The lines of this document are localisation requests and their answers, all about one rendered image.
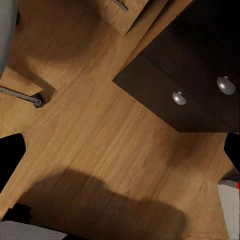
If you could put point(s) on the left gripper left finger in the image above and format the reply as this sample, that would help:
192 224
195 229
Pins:
12 150

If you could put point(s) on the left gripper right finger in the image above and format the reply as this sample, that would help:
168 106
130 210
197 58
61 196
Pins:
232 148

